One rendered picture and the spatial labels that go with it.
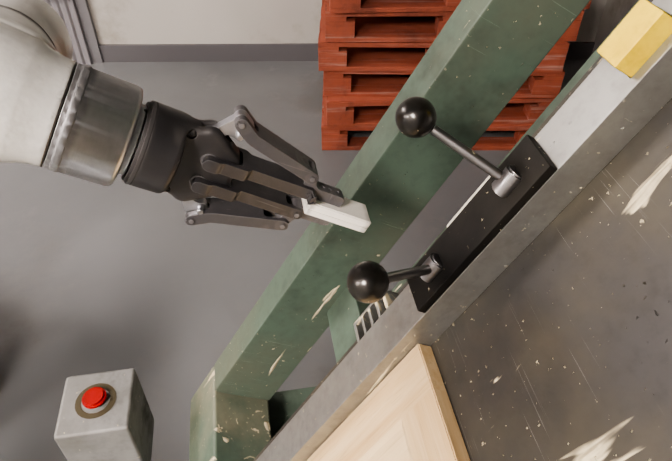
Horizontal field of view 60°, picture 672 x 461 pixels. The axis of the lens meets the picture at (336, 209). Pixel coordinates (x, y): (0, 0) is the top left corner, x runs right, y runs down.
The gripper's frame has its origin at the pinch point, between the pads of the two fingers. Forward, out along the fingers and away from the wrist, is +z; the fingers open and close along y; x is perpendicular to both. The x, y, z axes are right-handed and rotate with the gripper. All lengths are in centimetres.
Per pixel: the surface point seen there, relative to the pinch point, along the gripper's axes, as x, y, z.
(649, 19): 5.5, -29.1, 9.8
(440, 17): -214, 20, 110
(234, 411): -14, 57, 15
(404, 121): 0.6, -11.7, 0.3
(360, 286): 10.7, -0.4, 0.2
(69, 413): -15, 67, -11
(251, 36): -332, 112, 62
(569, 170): 7.1, -16.3, 12.8
